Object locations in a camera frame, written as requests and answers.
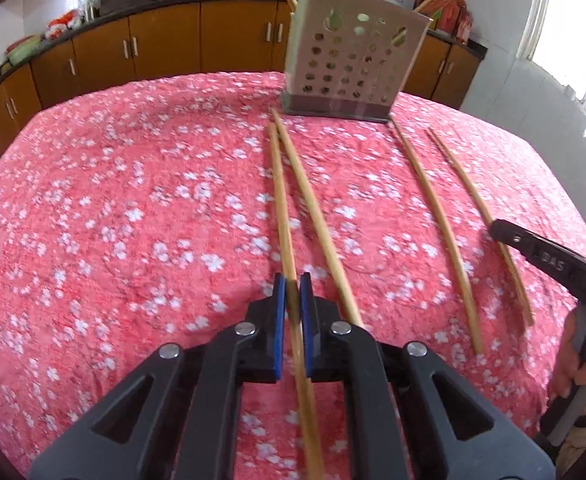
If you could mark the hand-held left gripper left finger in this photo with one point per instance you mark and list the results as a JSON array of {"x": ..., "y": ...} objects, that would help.
[{"x": 278, "y": 325}]

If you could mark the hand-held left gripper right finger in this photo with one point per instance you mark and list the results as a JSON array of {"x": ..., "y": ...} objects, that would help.
[{"x": 307, "y": 325}]

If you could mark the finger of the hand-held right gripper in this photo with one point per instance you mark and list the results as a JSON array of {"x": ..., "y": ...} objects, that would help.
[{"x": 510, "y": 235}]

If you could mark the pale green perforated utensil holder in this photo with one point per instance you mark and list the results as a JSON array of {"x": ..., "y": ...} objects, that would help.
[{"x": 353, "y": 60}]

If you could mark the person's right hand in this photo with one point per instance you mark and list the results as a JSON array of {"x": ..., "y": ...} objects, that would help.
[{"x": 568, "y": 360}]

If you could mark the small cup on sill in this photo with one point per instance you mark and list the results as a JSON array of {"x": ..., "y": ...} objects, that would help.
[{"x": 569, "y": 94}]

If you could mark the red floral tablecloth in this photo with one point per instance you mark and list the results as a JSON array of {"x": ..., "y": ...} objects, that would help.
[{"x": 123, "y": 210}]

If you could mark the window with cup on sill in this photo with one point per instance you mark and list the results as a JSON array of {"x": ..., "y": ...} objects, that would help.
[{"x": 573, "y": 35}]

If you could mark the dark red condiment bottle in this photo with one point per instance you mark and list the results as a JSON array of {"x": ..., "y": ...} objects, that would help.
[{"x": 465, "y": 27}]

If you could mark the large red condiment bottle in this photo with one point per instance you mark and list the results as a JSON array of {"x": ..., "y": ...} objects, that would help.
[{"x": 451, "y": 20}]

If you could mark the colourful condiment box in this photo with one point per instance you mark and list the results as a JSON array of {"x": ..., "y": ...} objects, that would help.
[{"x": 434, "y": 20}]

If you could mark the wooden base cabinets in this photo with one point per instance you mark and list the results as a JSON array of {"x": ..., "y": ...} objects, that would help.
[{"x": 173, "y": 40}]

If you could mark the clear plastic bag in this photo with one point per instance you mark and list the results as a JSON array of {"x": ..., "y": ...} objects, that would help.
[{"x": 90, "y": 5}]

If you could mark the red and white plastic bag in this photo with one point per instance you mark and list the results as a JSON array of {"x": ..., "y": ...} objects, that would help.
[{"x": 63, "y": 22}]

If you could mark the green basin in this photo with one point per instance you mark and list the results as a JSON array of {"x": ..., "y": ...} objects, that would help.
[{"x": 23, "y": 50}]

